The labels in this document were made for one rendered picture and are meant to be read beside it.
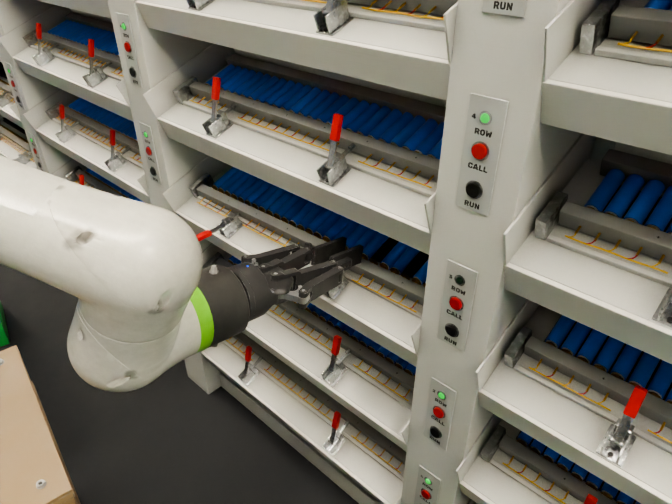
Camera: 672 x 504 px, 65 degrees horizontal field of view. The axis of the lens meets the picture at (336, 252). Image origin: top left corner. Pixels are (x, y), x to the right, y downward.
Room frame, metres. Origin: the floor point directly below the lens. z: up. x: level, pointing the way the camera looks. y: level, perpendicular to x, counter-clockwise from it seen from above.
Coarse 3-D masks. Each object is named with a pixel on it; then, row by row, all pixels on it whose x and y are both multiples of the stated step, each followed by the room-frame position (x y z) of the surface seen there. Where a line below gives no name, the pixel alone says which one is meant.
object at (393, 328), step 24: (216, 168) 1.03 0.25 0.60; (168, 192) 0.94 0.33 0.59; (192, 192) 0.97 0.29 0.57; (192, 216) 0.92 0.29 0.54; (216, 216) 0.91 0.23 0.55; (240, 216) 0.89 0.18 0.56; (216, 240) 0.86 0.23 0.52; (240, 240) 0.83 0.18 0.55; (264, 240) 0.81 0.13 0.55; (360, 288) 0.67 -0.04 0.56; (384, 288) 0.66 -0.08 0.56; (336, 312) 0.65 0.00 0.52; (360, 312) 0.62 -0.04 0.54; (384, 312) 0.61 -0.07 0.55; (384, 336) 0.58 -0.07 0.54; (408, 336) 0.57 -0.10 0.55; (408, 360) 0.56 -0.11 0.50
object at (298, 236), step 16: (208, 192) 0.95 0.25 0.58; (224, 208) 0.92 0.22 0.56; (240, 208) 0.88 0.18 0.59; (272, 224) 0.82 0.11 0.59; (288, 224) 0.81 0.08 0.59; (288, 240) 0.79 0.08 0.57; (304, 240) 0.76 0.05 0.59; (320, 240) 0.75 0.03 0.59; (368, 272) 0.67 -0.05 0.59; (384, 272) 0.66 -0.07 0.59; (368, 288) 0.65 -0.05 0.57; (400, 288) 0.63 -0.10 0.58; (416, 288) 0.62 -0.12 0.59; (400, 304) 0.61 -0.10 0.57
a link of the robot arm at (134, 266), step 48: (0, 192) 0.39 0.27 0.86; (48, 192) 0.40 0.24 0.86; (96, 192) 0.42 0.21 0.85; (0, 240) 0.37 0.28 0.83; (48, 240) 0.37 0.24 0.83; (96, 240) 0.37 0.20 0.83; (144, 240) 0.38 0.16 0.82; (192, 240) 0.41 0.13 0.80; (96, 288) 0.36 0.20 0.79; (144, 288) 0.36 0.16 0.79; (192, 288) 0.39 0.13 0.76; (144, 336) 0.37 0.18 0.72
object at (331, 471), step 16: (224, 384) 0.97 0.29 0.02; (240, 400) 0.92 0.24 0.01; (272, 416) 0.84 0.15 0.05; (288, 432) 0.80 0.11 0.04; (304, 448) 0.76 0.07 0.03; (320, 464) 0.73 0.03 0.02; (336, 480) 0.70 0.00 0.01; (352, 480) 0.67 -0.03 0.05; (352, 496) 0.66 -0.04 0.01; (368, 496) 0.64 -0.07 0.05
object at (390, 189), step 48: (144, 96) 0.94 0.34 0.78; (192, 96) 0.99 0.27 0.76; (240, 96) 0.90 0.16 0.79; (288, 96) 0.87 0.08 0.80; (336, 96) 0.84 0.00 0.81; (384, 96) 0.79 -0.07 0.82; (192, 144) 0.90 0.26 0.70; (240, 144) 0.81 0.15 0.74; (288, 144) 0.77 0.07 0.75; (336, 144) 0.67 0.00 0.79; (384, 144) 0.68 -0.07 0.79; (432, 144) 0.67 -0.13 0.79; (336, 192) 0.64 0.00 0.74; (384, 192) 0.62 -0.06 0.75; (432, 192) 0.59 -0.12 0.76
